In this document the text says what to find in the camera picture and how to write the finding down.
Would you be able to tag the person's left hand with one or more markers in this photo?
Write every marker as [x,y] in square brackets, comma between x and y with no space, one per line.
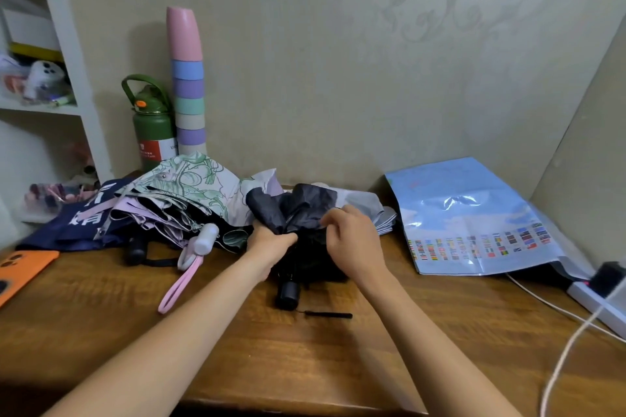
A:
[266,245]

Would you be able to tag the person's right hand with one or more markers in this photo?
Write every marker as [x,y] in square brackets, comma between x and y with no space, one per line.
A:
[354,245]

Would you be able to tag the person's right thumb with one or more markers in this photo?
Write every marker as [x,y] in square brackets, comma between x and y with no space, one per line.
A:
[332,226]

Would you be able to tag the person's left fingers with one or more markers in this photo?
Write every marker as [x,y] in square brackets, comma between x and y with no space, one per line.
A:
[286,240]

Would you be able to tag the black folding umbrella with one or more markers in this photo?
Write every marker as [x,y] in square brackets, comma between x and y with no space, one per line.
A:
[293,209]

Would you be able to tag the person's right forearm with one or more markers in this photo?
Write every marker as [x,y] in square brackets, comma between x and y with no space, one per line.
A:
[430,348]

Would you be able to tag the person's left forearm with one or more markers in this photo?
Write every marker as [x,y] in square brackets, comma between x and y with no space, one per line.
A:
[171,333]

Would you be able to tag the light grey folding umbrella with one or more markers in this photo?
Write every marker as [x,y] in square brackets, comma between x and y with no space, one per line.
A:
[364,209]

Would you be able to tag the green floral folding umbrella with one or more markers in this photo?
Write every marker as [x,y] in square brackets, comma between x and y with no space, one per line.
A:
[190,187]

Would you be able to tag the folded map in plastic sleeve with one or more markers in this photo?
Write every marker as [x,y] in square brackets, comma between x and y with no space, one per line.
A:
[469,221]

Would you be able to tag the green insulated water bottle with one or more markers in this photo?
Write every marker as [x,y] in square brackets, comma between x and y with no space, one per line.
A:
[152,131]

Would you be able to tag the stack of pastel cups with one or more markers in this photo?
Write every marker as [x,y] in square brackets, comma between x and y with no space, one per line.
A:
[188,84]

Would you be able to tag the navy blue folding umbrella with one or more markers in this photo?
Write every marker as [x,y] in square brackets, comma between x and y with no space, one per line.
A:
[83,223]

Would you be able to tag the clear container of pink items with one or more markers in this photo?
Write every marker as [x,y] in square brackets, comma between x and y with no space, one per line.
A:
[58,196]

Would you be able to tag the orange phone case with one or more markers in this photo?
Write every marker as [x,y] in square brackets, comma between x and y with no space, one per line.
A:
[19,270]

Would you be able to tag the white shelf unit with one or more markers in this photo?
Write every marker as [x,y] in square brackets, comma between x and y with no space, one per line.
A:
[73,65]

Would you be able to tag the white power strip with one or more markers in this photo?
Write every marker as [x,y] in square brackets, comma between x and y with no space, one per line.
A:
[599,306]

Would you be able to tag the black charger plug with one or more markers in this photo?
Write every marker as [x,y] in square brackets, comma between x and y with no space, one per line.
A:
[606,277]

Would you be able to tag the white toy figure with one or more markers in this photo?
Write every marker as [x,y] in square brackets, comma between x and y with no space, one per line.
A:
[44,79]

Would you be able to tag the yellow box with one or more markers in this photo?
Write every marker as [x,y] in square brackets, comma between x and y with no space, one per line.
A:
[36,51]

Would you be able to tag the white box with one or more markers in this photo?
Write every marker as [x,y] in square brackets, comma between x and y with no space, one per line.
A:
[32,28]

